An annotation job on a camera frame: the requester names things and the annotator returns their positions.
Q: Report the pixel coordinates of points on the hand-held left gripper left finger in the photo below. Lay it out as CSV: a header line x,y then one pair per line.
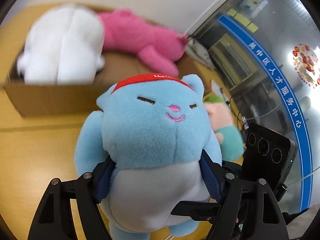
x,y
103,180

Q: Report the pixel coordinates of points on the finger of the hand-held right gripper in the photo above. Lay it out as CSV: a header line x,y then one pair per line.
x,y
195,208
235,167

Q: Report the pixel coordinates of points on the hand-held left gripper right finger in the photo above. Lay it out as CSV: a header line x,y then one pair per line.
x,y
212,180

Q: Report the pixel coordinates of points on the pink and teal plush toy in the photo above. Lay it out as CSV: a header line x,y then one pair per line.
x,y
230,142

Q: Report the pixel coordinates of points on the blue plush bear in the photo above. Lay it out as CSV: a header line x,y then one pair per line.
x,y
150,135

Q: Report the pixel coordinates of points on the brown cardboard box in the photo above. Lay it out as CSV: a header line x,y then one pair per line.
x,y
50,100

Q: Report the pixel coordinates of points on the blue banner stripe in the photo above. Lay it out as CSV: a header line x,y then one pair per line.
x,y
280,90

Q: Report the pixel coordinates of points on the white paper card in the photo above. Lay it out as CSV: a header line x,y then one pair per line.
x,y
217,87

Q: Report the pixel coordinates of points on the round red window sticker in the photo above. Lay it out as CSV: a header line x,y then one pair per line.
x,y
306,65

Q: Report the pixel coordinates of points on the yellow sticky note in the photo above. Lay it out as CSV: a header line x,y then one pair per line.
x,y
241,17
247,23
233,12
253,28

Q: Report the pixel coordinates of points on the white plush toy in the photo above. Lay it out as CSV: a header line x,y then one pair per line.
x,y
65,47

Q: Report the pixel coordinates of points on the cartoon poster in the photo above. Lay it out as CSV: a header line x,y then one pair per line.
x,y
255,1

